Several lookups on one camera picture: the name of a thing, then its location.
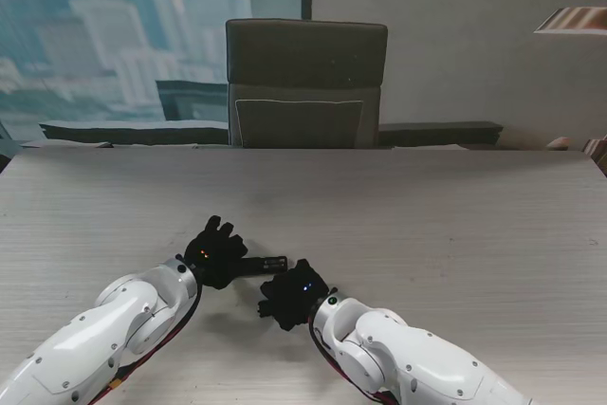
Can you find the light wooden stack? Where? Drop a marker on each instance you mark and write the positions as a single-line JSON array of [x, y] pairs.
[[597, 151]]

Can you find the wooden shelf board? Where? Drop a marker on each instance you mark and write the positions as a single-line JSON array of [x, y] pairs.
[[574, 21]]

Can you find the grey office chair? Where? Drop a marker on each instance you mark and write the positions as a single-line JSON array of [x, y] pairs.
[[303, 73]]

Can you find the city skyline backdrop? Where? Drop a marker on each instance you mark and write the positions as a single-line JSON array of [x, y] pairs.
[[71, 21]]

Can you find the small pale wooden piece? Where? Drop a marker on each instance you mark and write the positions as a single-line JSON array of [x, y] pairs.
[[558, 142]]

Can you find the dark foam mat stack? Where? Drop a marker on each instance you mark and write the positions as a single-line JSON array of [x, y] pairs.
[[441, 134], [133, 134]]

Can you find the flat cardboard sheet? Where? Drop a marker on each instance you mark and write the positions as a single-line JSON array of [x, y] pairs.
[[61, 143]]

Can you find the black remote control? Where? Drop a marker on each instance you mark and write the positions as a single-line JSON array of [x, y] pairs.
[[253, 266]]

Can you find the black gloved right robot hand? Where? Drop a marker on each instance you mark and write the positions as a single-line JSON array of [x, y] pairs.
[[296, 298]]

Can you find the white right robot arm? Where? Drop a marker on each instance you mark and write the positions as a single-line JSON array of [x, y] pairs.
[[417, 362]]

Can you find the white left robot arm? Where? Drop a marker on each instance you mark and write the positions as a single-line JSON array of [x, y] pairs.
[[95, 329]]

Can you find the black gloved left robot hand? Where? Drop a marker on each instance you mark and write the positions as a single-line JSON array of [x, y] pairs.
[[215, 255]]

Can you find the silver AAA battery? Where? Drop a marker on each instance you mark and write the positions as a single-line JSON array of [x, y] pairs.
[[275, 261], [275, 265]]

